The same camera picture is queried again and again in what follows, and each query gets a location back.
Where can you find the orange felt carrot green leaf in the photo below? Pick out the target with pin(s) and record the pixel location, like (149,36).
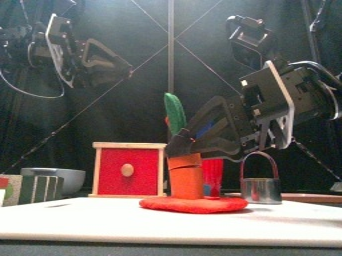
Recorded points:
(186,176)

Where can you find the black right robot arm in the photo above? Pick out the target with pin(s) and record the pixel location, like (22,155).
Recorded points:
(321,20)

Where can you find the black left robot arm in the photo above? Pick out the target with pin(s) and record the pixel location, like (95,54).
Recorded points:
(11,43)

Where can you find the red plastic cup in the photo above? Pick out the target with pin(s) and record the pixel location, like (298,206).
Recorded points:
(213,176)

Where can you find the red wooden drawer box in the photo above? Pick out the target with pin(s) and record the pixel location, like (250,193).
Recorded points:
(129,168)

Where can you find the white cutting board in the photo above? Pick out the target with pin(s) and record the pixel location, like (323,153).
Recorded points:
(134,223)

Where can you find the grey bowl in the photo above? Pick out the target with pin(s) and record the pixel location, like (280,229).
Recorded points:
(67,176)

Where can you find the green striped block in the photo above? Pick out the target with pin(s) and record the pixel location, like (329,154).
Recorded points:
(41,189)

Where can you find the speckled grey printed block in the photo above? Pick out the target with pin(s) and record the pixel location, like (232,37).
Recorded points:
(10,190)

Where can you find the vertical metal frame pole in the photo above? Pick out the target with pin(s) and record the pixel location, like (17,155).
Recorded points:
(170,50)

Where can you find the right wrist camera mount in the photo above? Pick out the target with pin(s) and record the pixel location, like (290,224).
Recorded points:
(249,40)

